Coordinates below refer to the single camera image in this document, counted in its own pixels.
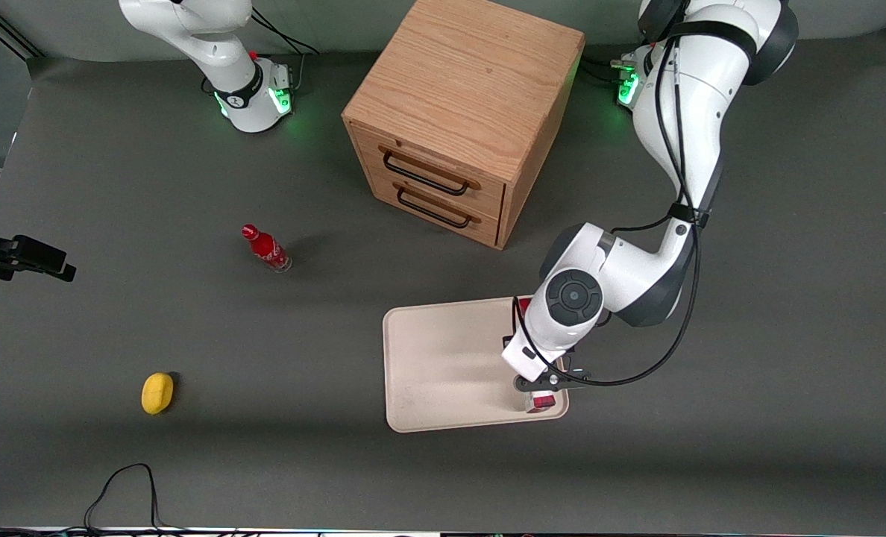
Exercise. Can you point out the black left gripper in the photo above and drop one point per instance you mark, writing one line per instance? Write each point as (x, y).
(508, 341)

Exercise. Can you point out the red cookie box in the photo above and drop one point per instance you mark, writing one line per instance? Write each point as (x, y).
(542, 404)

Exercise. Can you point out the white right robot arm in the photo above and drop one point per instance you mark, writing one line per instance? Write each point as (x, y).
(219, 45)

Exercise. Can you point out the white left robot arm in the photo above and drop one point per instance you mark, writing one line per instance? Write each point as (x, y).
(682, 112)

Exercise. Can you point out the beige plastic tray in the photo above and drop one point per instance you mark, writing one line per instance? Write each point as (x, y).
(443, 363)

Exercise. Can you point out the yellow lemon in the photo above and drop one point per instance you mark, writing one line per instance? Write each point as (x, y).
(157, 393)

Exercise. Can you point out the wooden drawer front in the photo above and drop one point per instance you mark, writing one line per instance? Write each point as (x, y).
(383, 190)
(480, 190)

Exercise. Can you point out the red cola bottle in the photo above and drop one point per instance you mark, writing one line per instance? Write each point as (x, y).
(266, 248)

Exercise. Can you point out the wooden drawer cabinet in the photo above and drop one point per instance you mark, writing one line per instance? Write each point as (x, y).
(465, 82)

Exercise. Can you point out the black table edge rail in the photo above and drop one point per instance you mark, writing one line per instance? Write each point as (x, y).
(14, 37)

